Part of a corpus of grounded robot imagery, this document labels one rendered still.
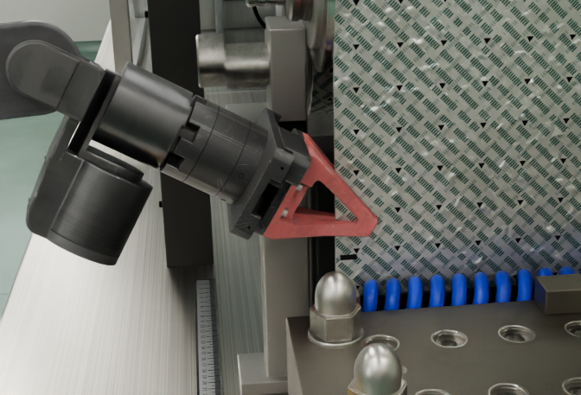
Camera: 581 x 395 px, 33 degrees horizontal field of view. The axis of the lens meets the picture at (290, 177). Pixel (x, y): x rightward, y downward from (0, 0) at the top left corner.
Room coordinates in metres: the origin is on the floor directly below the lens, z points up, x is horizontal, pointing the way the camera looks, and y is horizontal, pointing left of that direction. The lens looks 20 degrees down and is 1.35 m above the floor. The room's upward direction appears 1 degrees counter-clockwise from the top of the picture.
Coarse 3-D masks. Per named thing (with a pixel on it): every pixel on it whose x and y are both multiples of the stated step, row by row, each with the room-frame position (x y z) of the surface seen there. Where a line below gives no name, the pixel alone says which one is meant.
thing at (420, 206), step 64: (384, 64) 0.65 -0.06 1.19; (448, 64) 0.65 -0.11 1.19; (512, 64) 0.65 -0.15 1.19; (576, 64) 0.66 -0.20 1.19; (384, 128) 0.65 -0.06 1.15; (448, 128) 0.65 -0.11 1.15; (512, 128) 0.65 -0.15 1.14; (576, 128) 0.66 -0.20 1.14; (384, 192) 0.65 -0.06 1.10; (448, 192) 0.65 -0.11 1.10; (512, 192) 0.65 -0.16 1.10; (576, 192) 0.66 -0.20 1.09; (384, 256) 0.65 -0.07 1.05; (448, 256) 0.65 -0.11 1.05; (512, 256) 0.65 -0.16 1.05; (576, 256) 0.66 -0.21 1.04
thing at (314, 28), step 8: (320, 0) 0.65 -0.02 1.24; (320, 8) 0.65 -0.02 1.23; (312, 16) 0.67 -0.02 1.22; (320, 16) 0.65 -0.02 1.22; (304, 24) 0.72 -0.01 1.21; (312, 24) 0.67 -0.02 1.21; (320, 24) 0.66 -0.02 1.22; (312, 32) 0.67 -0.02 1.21; (320, 32) 0.66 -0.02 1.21; (312, 40) 0.68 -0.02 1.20; (320, 40) 0.67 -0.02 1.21; (312, 48) 0.69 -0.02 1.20
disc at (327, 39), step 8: (328, 0) 0.63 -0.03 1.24; (328, 8) 0.63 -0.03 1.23; (328, 16) 0.63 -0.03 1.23; (328, 24) 0.64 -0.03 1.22; (328, 32) 0.64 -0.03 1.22; (328, 40) 0.64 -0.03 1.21; (320, 48) 0.67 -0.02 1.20; (328, 48) 0.65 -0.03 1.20; (312, 56) 0.72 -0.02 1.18; (320, 56) 0.67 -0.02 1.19; (328, 56) 0.65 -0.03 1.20; (320, 64) 0.67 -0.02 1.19; (328, 64) 0.66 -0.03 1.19; (320, 72) 0.68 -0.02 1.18
